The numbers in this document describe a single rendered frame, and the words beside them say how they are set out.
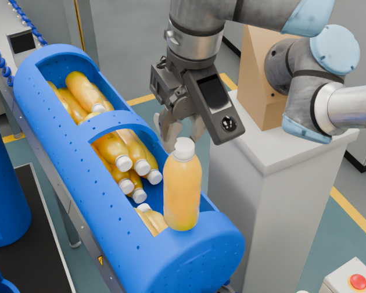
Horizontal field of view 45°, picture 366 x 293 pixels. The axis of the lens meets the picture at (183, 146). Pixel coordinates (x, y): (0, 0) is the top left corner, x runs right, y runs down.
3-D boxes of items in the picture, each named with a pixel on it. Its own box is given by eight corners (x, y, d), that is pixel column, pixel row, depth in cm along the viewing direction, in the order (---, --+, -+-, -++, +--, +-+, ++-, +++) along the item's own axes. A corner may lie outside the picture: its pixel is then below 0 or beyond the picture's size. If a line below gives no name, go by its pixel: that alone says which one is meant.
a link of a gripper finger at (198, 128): (192, 119, 82) (192, 85, 74) (209, 142, 79) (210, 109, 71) (178, 126, 81) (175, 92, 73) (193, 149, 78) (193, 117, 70)
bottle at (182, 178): (187, 237, 87) (190, 172, 74) (157, 222, 89) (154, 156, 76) (204, 212, 91) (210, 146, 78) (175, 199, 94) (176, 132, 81)
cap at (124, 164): (129, 163, 118) (133, 167, 116) (116, 169, 116) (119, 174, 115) (128, 153, 115) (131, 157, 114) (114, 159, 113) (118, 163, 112)
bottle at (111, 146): (106, 126, 130) (136, 165, 119) (83, 135, 128) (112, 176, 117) (103, 107, 125) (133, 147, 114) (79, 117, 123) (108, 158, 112)
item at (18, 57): (38, 58, 191) (29, 25, 181) (41, 63, 189) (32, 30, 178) (15, 65, 188) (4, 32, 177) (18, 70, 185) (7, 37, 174)
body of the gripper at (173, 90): (187, 79, 76) (197, 20, 66) (214, 114, 71) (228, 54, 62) (147, 92, 73) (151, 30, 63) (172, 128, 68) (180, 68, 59)
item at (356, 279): (356, 273, 99) (358, 270, 98) (369, 285, 96) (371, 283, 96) (345, 281, 97) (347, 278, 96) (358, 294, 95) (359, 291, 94)
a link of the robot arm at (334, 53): (334, 45, 112) (370, 29, 99) (323, 95, 111) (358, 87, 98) (293, 29, 109) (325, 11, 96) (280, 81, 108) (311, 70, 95)
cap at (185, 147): (187, 163, 75) (187, 156, 74) (167, 155, 77) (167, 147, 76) (198, 149, 78) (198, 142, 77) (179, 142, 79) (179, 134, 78)
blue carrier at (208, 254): (99, 100, 167) (88, 32, 147) (240, 281, 114) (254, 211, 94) (24, 127, 156) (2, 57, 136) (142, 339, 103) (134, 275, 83)
